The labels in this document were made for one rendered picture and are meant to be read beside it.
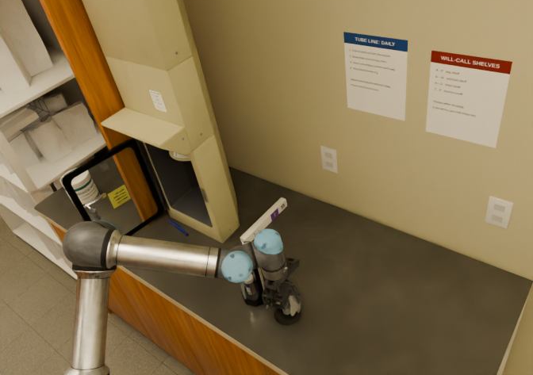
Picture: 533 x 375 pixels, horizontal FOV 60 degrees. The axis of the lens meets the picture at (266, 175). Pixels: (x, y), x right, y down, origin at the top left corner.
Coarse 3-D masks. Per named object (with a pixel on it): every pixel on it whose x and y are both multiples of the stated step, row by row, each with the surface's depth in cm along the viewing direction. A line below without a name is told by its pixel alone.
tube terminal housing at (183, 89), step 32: (128, 64) 148; (192, 64) 144; (128, 96) 161; (192, 96) 148; (192, 128) 153; (192, 160) 160; (224, 160) 184; (224, 192) 177; (192, 224) 193; (224, 224) 183
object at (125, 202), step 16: (112, 160) 171; (128, 160) 176; (64, 176) 160; (80, 176) 164; (96, 176) 169; (112, 176) 173; (128, 176) 178; (80, 192) 167; (96, 192) 171; (112, 192) 176; (128, 192) 181; (144, 192) 186; (96, 208) 174; (112, 208) 179; (128, 208) 184; (144, 208) 190; (128, 224) 187
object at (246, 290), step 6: (234, 246) 152; (252, 270) 148; (252, 276) 150; (240, 282) 154; (246, 282) 152; (252, 282) 152; (240, 288) 158; (246, 288) 154; (252, 288) 154; (258, 288) 154; (246, 294) 157; (252, 294) 156; (258, 294) 156; (252, 300) 158
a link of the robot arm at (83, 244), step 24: (72, 240) 112; (96, 240) 110; (120, 240) 112; (144, 240) 113; (96, 264) 111; (120, 264) 112; (144, 264) 112; (168, 264) 112; (192, 264) 112; (216, 264) 112; (240, 264) 111
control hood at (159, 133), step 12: (108, 120) 162; (120, 120) 160; (132, 120) 159; (144, 120) 157; (156, 120) 156; (132, 132) 152; (144, 132) 151; (156, 132) 150; (168, 132) 148; (180, 132) 149; (156, 144) 145; (168, 144) 146; (180, 144) 150
